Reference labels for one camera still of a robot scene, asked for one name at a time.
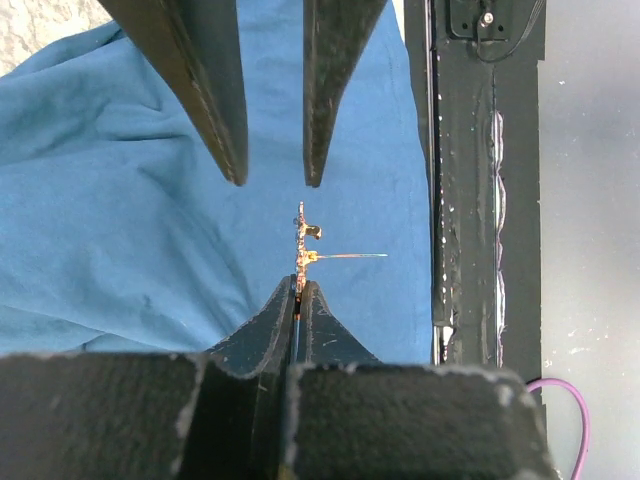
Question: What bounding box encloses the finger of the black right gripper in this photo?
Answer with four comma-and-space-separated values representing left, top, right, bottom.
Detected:
303, 0, 387, 188
100, 0, 249, 186

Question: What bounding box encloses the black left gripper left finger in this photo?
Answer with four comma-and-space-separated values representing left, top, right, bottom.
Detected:
1, 277, 295, 479

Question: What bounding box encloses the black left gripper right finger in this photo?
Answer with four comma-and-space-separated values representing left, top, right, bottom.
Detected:
282, 282, 556, 479

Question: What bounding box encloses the blue t-shirt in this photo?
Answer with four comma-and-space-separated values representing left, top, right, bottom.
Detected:
1, 1, 431, 363

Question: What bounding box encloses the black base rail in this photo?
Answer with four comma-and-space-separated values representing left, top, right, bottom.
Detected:
400, 1, 546, 382

